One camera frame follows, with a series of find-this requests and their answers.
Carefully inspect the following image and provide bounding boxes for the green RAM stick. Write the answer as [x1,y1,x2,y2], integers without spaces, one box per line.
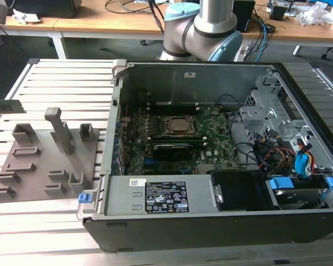
[0,99,27,115]
[150,134,206,143]

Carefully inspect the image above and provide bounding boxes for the silver CPU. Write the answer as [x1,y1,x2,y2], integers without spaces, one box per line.
[170,117,194,131]

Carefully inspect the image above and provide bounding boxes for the black graphics card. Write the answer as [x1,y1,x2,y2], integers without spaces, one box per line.
[152,142,194,162]

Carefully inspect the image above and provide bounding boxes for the green motherboard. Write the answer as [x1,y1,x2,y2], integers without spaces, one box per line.
[119,102,239,176]

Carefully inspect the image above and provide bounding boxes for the grey power supply unit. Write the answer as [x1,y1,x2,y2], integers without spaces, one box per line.
[104,174,221,216]

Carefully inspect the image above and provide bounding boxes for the metal drive cage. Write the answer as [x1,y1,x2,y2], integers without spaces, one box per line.
[238,74,315,167]

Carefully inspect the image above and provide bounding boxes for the black plastic shroud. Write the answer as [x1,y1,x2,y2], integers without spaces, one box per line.
[210,170,276,212]

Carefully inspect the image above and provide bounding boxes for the black and grey PC case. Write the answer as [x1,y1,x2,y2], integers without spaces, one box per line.
[82,59,333,253]

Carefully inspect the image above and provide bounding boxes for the white power strip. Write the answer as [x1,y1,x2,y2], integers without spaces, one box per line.
[238,45,250,61]

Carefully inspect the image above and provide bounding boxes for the grey parts rack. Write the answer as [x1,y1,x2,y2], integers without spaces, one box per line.
[0,106,100,205]

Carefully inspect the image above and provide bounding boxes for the black box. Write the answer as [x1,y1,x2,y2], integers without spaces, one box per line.
[232,0,256,33]

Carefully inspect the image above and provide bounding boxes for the hard disk blue carrier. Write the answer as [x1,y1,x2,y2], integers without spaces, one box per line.
[265,177,333,211]

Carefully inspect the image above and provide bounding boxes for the small black device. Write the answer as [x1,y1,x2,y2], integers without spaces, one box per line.
[268,3,290,21]

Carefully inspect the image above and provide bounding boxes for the black monitor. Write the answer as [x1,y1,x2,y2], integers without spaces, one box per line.
[12,0,83,19]

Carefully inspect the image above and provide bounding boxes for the crumpled white paper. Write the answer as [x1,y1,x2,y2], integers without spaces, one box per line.
[12,8,42,24]

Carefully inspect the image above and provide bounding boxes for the clear plastic bags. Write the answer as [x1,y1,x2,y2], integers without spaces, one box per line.
[295,1,333,27]

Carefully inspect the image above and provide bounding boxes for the grey case latch handle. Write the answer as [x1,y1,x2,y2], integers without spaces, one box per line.
[110,59,128,79]

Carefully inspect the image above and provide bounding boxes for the coloured power wire bundle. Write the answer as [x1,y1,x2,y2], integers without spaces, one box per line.
[259,146,295,170]

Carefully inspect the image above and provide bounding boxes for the wooden desk white frame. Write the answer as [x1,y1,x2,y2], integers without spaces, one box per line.
[52,0,333,60]
[0,13,67,60]

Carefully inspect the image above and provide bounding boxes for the black cable loops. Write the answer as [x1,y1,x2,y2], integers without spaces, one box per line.
[104,0,171,14]

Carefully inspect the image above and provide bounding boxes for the blue flat data cable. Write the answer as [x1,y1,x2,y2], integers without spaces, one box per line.
[295,143,315,176]

